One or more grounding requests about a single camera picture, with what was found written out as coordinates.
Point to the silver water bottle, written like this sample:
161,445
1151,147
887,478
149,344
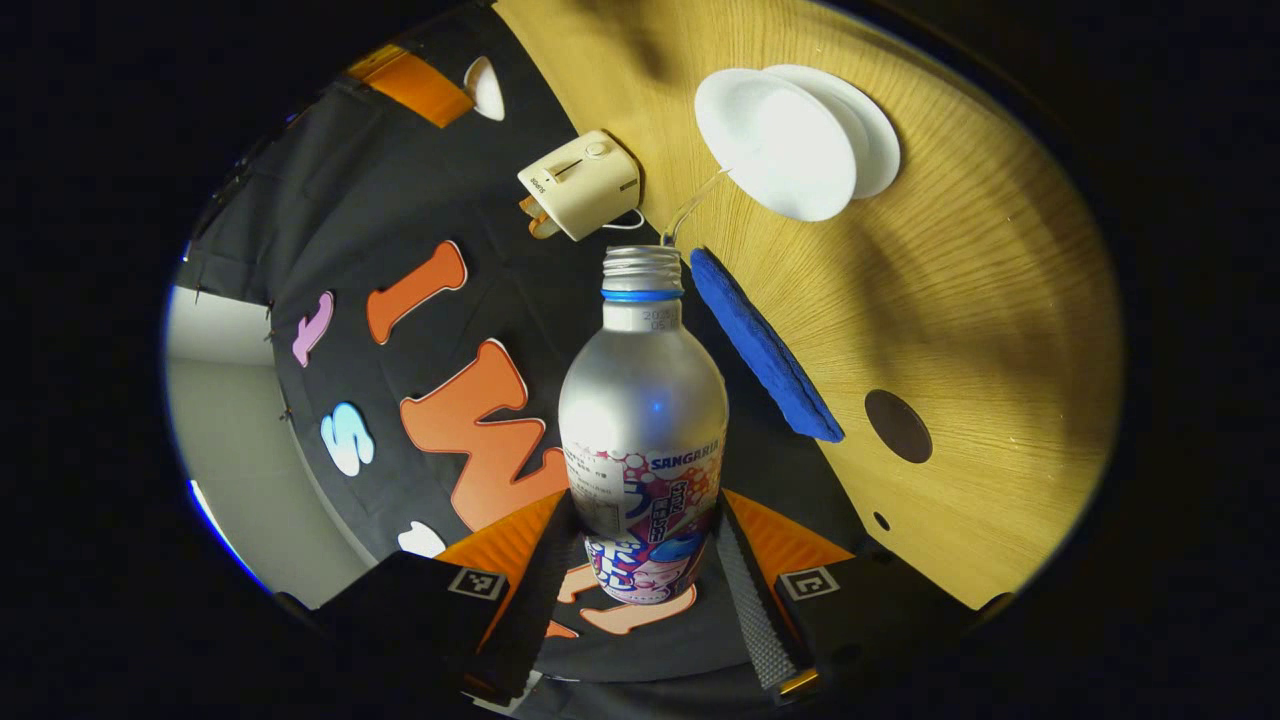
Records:
643,420

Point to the white teacup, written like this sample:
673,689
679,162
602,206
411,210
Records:
775,145

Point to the white toaster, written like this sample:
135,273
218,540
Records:
585,185

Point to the white teacup lid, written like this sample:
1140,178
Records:
485,90

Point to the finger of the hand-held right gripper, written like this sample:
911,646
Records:
415,88

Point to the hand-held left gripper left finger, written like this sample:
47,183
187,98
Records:
525,620

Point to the brown bread slice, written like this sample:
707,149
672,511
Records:
527,206
545,225

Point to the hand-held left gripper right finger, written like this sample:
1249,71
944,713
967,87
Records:
755,620

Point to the black backdrop cloth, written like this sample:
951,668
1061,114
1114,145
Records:
400,200

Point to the white saucer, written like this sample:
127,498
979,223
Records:
880,140

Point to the blue folded cloth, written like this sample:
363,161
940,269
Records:
765,350

